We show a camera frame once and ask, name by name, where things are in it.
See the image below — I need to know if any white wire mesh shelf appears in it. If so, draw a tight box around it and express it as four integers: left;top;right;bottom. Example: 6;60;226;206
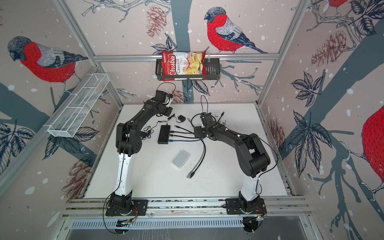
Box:
48;73;110;138

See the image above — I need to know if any black bundled cable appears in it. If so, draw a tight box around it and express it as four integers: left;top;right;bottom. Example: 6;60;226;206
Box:
173;124;207;178

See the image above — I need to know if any blue ethernet cable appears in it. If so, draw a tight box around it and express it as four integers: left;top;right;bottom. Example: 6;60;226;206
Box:
167;137;202;143

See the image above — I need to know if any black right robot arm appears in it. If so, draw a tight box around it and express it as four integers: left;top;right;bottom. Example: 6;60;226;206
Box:
193;112;278;213

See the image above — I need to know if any red cassava chips bag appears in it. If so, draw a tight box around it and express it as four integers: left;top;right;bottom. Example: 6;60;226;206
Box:
162;51;207;81

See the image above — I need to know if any black braided ethernet cable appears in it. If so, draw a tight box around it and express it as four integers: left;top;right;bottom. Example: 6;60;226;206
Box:
169;112;211;140

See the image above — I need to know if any black power adapter with cable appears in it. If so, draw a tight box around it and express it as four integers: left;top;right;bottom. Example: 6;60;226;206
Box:
140;121;168;140

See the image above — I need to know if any black wall basket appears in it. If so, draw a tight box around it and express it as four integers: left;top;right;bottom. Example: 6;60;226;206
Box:
155;58;221;81

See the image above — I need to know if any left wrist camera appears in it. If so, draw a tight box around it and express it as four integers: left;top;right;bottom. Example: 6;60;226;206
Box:
156;82;176;105

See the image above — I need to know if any black network switch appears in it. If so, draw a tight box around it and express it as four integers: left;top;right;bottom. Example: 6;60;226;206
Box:
158;125;171;145

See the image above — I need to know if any small black plug adapter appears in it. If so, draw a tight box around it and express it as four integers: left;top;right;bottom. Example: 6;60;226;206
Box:
168;114;186;123

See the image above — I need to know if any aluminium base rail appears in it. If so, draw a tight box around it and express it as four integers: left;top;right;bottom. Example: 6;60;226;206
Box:
61;196;312;234

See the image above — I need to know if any grey ethernet cable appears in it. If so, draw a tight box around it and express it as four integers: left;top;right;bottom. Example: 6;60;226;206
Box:
185;146;206;180

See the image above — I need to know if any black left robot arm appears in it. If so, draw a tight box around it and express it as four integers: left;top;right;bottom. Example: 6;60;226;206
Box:
103;90;173;217

